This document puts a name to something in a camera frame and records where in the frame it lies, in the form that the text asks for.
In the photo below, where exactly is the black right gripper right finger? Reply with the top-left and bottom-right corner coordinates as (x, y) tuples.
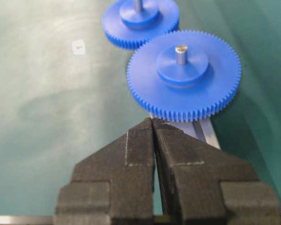
(152, 119), (281, 225)

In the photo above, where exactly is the silver aluminium extrusion rail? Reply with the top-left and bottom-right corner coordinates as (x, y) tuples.
(158, 118), (221, 152)

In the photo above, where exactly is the small steel shaft on rail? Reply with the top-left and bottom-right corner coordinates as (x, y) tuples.
(133, 0), (143, 12)

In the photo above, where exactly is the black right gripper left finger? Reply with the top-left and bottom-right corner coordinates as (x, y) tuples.
(53, 118), (155, 225)

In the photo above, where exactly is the white tape marker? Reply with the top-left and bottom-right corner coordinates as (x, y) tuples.
(72, 39), (86, 55)

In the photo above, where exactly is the small blue plastic gear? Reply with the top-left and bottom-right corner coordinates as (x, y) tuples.
(102, 0), (180, 50)

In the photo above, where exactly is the large blue plastic gear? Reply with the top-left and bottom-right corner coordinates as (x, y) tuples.
(126, 30), (242, 122)

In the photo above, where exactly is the steel shaft under large gear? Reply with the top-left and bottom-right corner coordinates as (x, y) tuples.
(175, 45), (188, 66)

